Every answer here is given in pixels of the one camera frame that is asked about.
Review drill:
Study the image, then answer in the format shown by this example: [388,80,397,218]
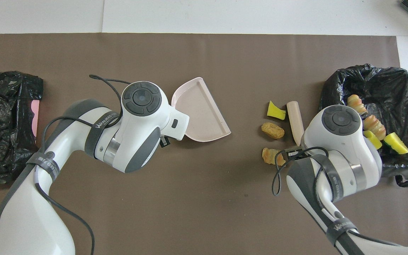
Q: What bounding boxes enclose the striped golden pastry piece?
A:
[262,147,286,166]

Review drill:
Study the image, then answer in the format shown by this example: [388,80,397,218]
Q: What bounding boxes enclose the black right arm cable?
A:
[272,147,333,199]

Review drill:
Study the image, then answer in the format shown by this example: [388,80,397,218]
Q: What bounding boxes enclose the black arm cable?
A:
[34,74,131,255]
[272,147,333,199]

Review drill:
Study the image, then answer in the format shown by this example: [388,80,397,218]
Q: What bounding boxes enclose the brown table mat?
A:
[0,33,408,255]

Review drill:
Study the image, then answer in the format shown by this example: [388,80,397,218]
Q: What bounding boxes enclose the pink plastic bin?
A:
[29,100,40,137]

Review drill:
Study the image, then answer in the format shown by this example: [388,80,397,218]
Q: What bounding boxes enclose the pale flaky pastry piece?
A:
[346,94,368,117]

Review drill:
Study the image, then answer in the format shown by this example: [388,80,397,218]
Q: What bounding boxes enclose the beige hand brush black bristles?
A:
[286,101,306,147]

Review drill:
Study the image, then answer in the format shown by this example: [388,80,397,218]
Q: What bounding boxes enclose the striped croissant piece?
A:
[362,115,387,141]

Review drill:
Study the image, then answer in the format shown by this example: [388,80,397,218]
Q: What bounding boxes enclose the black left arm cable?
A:
[34,74,131,255]

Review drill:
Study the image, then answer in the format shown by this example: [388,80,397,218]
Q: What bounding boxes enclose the beige plastic dustpan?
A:
[170,76,232,143]

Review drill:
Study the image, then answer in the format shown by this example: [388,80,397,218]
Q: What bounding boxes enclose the yellow sponge piece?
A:
[267,100,287,121]
[382,132,408,155]
[362,130,383,150]

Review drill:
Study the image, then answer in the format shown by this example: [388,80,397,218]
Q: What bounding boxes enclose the black plastic trash bag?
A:
[0,70,44,185]
[319,63,408,188]

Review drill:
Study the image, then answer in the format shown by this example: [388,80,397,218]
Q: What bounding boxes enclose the brown fried nugget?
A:
[261,122,285,140]

